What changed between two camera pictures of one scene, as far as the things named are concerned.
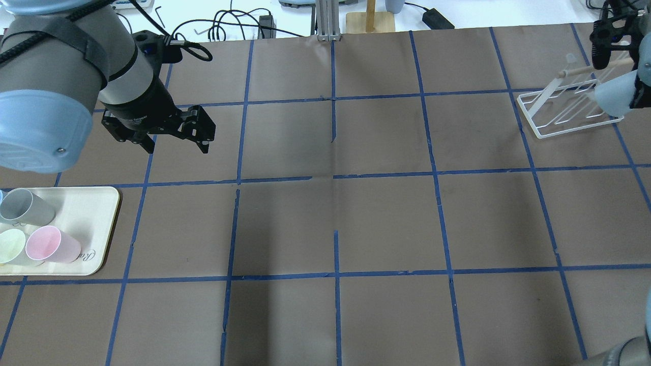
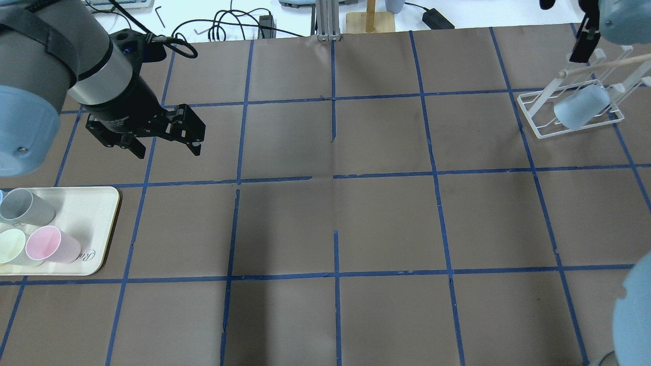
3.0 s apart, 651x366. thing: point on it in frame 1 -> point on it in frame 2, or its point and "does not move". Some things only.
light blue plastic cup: x=615 y=94 -> x=575 y=111
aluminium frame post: x=327 y=17 does not move
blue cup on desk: x=394 y=6 does not move
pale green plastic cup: x=12 y=242 does not move
